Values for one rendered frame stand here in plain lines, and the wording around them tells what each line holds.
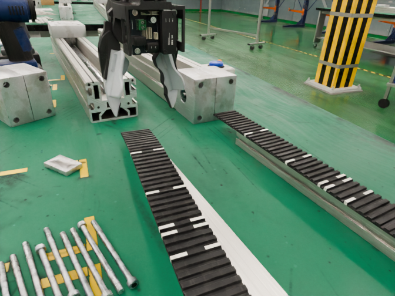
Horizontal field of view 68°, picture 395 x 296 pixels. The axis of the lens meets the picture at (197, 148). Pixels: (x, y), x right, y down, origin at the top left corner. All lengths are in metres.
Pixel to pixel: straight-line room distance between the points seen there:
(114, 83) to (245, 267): 0.28
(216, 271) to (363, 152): 0.41
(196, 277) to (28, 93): 0.51
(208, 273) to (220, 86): 0.42
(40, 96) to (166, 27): 0.38
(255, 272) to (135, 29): 0.29
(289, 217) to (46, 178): 0.34
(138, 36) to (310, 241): 0.31
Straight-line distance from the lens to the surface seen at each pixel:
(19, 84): 0.66
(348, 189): 0.42
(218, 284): 0.27
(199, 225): 0.31
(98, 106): 0.63
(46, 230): 0.38
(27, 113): 0.68
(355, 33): 3.89
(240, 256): 0.30
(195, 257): 0.29
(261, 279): 0.28
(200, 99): 0.60
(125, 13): 0.35
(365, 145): 0.64
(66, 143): 0.57
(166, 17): 0.37
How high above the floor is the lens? 1.03
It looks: 29 degrees down
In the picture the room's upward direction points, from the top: 2 degrees clockwise
